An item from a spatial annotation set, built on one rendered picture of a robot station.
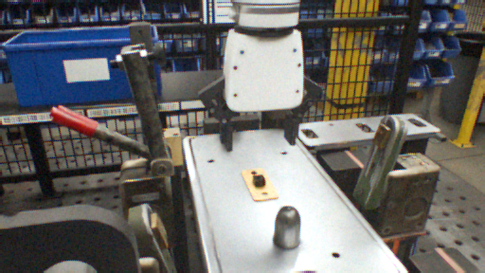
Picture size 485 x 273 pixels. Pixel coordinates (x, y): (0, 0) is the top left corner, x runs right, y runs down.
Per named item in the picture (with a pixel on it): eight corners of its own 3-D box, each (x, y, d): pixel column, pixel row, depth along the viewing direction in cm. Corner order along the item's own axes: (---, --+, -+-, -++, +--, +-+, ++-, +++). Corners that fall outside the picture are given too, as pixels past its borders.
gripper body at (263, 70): (229, 25, 42) (229, 118, 47) (314, 23, 44) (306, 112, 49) (218, 16, 49) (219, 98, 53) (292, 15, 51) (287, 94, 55)
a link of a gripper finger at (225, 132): (208, 108, 48) (209, 154, 51) (233, 106, 49) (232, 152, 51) (205, 100, 51) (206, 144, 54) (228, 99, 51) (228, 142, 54)
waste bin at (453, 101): (507, 125, 323) (535, 41, 292) (458, 131, 312) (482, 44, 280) (462, 105, 367) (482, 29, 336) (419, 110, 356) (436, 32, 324)
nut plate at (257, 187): (279, 198, 54) (279, 191, 53) (254, 202, 53) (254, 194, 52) (262, 169, 61) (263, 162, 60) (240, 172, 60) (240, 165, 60)
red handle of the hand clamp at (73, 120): (171, 162, 50) (51, 110, 43) (163, 174, 50) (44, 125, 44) (170, 148, 53) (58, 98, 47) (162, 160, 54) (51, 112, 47)
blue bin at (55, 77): (163, 96, 84) (158, 37, 78) (16, 108, 78) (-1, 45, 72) (160, 76, 98) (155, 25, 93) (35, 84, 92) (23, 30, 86)
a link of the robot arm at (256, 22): (234, 6, 41) (234, 33, 42) (310, 5, 43) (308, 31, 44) (221, -1, 48) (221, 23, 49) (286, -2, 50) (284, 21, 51)
